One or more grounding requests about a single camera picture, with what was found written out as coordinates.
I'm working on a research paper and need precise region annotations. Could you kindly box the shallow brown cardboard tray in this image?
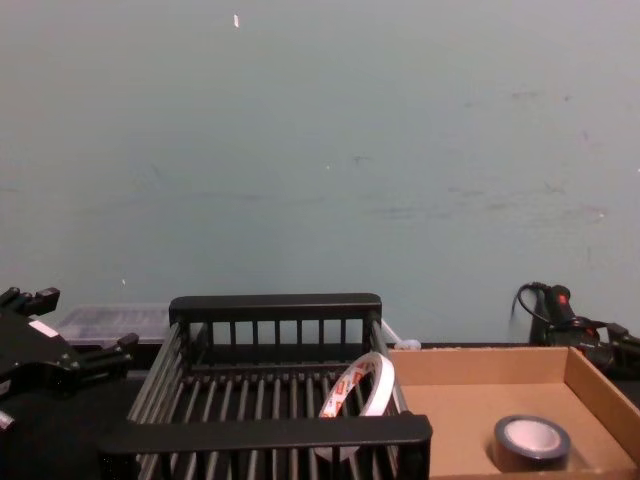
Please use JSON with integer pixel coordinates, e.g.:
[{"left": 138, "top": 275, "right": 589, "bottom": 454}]
[{"left": 387, "top": 345, "right": 640, "bottom": 480}]

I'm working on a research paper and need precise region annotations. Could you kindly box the black rack with steel bars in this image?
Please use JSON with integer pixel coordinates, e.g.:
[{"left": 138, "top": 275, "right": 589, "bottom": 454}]
[{"left": 97, "top": 293, "right": 434, "bottom": 480}]

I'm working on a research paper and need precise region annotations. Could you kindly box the roll of white tape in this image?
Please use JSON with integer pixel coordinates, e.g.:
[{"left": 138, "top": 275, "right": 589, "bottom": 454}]
[{"left": 316, "top": 351, "right": 397, "bottom": 462}]

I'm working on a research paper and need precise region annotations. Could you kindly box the roll of silver tape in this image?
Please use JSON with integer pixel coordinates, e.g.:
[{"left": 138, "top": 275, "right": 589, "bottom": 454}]
[{"left": 493, "top": 414, "right": 573, "bottom": 474}]

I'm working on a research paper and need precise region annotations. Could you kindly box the black table cloth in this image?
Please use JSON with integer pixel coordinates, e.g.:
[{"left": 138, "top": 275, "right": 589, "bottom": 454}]
[{"left": 0, "top": 339, "right": 640, "bottom": 480}]

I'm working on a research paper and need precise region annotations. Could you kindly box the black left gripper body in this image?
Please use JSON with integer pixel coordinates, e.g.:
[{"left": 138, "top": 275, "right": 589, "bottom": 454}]
[{"left": 0, "top": 305, "right": 85, "bottom": 399}]

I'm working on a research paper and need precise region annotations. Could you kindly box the black corded tool red switch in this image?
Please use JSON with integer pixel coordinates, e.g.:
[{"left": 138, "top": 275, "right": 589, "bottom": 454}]
[{"left": 511, "top": 282, "right": 640, "bottom": 381}]

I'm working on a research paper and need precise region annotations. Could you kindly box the clear plastic case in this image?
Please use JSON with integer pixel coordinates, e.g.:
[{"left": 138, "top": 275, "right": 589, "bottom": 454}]
[{"left": 53, "top": 302, "right": 172, "bottom": 347}]

